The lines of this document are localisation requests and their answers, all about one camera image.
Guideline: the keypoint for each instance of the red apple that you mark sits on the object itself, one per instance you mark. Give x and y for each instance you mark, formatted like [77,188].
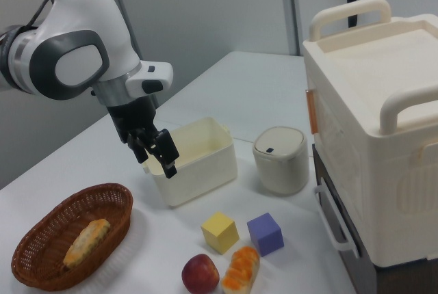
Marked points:
[200,273]

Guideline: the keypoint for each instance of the purple cube block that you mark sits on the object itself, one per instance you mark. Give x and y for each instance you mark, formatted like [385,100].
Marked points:
[265,234]

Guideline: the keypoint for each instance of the small cream lidded bin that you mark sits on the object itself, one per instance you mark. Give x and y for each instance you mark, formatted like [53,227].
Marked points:
[280,162]

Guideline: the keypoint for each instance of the brown wicker oval basket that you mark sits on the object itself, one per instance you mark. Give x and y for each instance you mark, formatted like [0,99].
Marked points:
[51,242]

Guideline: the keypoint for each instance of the yellow cube block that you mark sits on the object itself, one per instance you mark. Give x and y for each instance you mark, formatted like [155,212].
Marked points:
[220,236]

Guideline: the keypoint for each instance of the orange glazed bread loaf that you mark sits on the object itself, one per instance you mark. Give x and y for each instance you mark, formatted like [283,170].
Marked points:
[239,270]

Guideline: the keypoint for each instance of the white rectangular plastic container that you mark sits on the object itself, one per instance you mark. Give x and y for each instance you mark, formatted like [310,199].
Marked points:
[202,167]

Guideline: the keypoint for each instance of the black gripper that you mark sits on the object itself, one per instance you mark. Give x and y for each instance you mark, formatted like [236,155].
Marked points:
[131,116]

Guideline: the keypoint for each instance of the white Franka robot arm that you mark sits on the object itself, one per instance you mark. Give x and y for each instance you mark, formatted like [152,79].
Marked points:
[82,27]

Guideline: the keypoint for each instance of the long bread with topping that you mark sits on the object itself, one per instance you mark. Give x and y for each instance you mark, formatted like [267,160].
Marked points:
[87,242]

